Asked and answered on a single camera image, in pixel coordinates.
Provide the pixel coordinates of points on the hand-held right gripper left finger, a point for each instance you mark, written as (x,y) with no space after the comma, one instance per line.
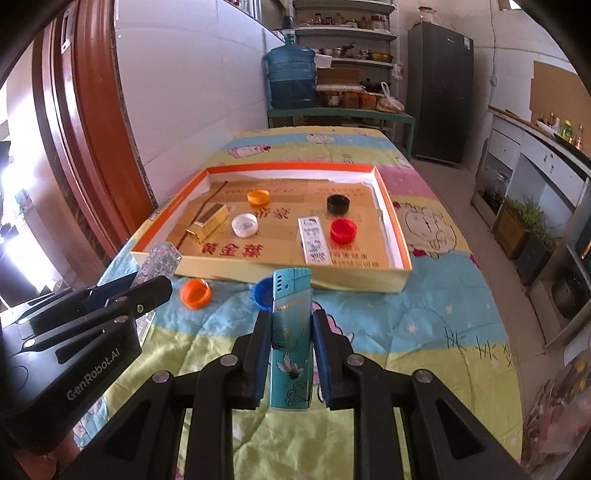
(264,355)

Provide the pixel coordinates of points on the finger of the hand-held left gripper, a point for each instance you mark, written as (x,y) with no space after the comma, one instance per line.
(69,302)
(138,297)

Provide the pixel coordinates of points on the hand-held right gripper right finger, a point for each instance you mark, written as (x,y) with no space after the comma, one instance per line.
(319,355)

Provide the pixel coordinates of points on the teal lighter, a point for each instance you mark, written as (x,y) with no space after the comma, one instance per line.
(291,332)

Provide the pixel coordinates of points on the orange rimmed cardboard tray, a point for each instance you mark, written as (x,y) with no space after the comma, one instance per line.
(277,258)

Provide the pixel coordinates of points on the white labelled lighter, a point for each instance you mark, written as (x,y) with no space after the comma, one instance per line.
(314,240)

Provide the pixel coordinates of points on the white bottle cap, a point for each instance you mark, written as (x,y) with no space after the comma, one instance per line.
(244,225)

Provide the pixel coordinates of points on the black bottle cap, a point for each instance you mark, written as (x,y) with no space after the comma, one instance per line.
(338,203)

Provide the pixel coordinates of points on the yellow orange bottle cap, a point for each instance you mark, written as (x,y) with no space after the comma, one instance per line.
(257,197)

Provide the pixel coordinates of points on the blue bottle cap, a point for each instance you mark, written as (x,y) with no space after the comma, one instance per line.
(262,293)

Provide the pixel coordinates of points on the gold rectangular box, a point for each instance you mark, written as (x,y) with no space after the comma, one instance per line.
(207,224)

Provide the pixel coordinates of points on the colourful printed blanket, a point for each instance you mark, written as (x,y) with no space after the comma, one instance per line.
(415,323)

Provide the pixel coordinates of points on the red bottle cap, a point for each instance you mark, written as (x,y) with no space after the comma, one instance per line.
(344,230)

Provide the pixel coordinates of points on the potted plant in brown pot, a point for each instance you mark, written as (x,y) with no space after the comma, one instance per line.
(515,228)

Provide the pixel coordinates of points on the potted plant in dark pot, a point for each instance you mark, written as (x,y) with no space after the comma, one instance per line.
(535,258)

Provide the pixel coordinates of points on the floral printed cloth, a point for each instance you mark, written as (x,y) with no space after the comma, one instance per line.
(558,415)

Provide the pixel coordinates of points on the row of glass jars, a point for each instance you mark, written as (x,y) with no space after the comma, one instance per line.
(351,99)

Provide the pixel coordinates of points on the plastic bag of food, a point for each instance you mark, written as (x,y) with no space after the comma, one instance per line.
(390,102)

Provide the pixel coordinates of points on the blue water jug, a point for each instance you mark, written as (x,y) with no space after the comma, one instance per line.
(291,74)

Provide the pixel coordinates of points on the black lidded pot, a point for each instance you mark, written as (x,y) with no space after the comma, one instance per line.
(374,86)

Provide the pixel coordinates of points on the brown cardboard box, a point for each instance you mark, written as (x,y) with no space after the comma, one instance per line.
(338,76)

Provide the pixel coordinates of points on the dark refrigerator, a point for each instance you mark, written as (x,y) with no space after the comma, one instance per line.
(441,92)

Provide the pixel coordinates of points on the grey kitchen counter cabinet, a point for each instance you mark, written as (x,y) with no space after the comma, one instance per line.
(531,157)

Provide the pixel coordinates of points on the brass metal bowl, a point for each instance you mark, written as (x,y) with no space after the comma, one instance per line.
(381,57)

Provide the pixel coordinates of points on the metal shelf rack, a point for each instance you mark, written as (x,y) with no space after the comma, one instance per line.
(346,34)

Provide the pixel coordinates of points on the yellow green bottle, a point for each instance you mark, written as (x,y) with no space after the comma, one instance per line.
(567,131)

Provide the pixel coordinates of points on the red wooden door frame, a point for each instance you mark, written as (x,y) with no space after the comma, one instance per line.
(92,115)

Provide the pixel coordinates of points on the cardboard sheet on wall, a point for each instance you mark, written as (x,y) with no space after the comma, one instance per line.
(558,87)

